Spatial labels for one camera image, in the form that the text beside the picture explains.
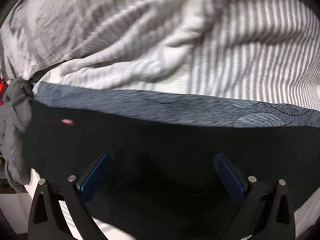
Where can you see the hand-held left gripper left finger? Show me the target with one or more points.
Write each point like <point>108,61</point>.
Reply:
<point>96,177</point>

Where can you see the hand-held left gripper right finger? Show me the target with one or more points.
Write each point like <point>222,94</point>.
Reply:
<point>228,177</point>

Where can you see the black fleece-lined pants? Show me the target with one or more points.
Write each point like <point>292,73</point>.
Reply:
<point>155,142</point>

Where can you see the grey garment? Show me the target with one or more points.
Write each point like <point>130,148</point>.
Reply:
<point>15,130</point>

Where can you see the grey striped bed sheet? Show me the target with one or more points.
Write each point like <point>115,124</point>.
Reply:
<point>255,55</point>

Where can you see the small red cushion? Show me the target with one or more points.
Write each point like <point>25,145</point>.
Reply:
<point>2,91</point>

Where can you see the grey striped quilt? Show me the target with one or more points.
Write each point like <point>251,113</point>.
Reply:
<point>112,30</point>

